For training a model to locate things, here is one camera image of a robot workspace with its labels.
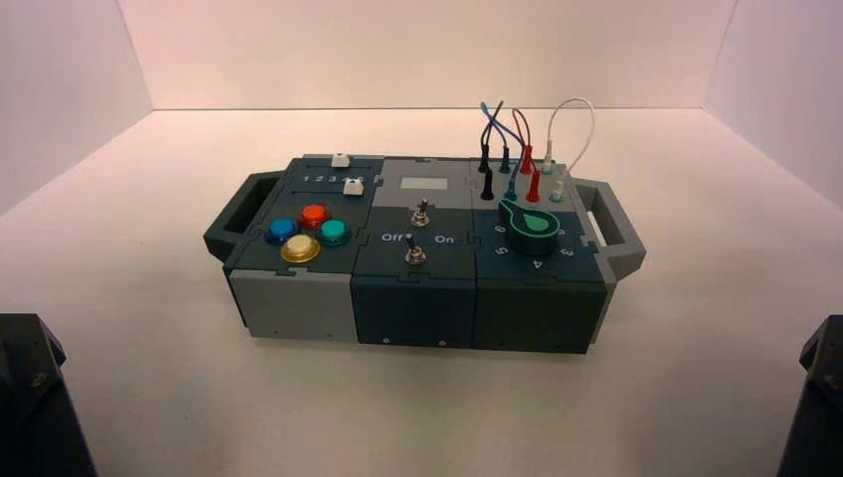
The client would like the red push button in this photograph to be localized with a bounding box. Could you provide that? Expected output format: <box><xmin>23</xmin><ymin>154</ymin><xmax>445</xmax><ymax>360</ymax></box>
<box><xmin>299</xmin><ymin>203</ymin><xmax>331</xmax><ymax>231</ymax></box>

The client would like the grey and green control box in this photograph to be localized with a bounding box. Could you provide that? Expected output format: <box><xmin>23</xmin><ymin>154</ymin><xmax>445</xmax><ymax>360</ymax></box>
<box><xmin>202</xmin><ymin>154</ymin><xmax>647</xmax><ymax>356</ymax></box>

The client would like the blue jumper cable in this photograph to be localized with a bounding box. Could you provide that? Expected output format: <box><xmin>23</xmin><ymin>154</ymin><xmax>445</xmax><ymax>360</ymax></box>
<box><xmin>478</xmin><ymin>101</ymin><xmax>528</xmax><ymax>202</ymax></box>

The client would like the white jumper cable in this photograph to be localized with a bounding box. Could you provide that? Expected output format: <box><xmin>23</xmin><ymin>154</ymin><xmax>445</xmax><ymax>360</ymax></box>
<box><xmin>541</xmin><ymin>96</ymin><xmax>596</xmax><ymax>204</ymax></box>

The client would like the yellow push button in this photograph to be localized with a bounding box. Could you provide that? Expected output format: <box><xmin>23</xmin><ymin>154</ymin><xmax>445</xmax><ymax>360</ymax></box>
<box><xmin>280</xmin><ymin>234</ymin><xmax>323</xmax><ymax>265</ymax></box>

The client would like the dark green rotary dial knob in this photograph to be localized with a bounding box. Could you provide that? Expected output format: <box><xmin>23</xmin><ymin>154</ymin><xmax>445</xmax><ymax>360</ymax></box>
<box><xmin>497</xmin><ymin>199</ymin><xmax>561</xmax><ymax>258</ymax></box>

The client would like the red jumper cable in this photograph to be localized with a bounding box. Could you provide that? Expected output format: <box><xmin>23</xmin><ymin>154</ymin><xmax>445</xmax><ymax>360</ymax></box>
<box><xmin>510</xmin><ymin>107</ymin><xmax>543</xmax><ymax>204</ymax></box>

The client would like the blue push button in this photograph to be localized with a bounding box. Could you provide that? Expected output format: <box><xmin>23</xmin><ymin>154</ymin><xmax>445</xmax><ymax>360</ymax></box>
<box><xmin>264</xmin><ymin>218</ymin><xmax>300</xmax><ymax>246</ymax></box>

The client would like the black jumper cable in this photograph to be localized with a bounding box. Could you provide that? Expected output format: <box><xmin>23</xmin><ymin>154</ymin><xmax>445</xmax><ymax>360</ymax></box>
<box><xmin>477</xmin><ymin>99</ymin><xmax>506</xmax><ymax>202</ymax></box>

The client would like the green push button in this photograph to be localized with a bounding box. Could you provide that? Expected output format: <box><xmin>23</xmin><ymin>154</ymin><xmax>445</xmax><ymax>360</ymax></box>
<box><xmin>316</xmin><ymin>219</ymin><xmax>353</xmax><ymax>248</ymax></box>

